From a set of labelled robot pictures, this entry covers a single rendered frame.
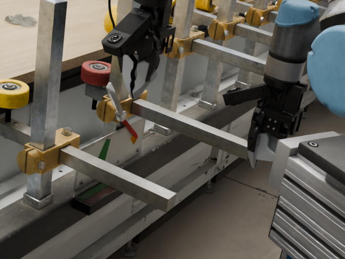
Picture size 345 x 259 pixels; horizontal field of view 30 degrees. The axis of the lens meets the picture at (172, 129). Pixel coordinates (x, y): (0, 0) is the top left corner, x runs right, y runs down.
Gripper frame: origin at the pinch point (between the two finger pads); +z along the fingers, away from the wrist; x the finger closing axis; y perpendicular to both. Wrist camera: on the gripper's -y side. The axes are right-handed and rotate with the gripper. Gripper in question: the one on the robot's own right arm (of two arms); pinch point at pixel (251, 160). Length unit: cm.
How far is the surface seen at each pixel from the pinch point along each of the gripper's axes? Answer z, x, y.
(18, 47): -7, -5, -63
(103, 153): 6.8, -10.7, -30.8
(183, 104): 21, 59, -48
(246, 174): 83, 143, -50
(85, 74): -6.5, -3.9, -42.9
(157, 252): 83, 61, -49
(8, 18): -8, 8, -79
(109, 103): -4.2, -8.2, -32.4
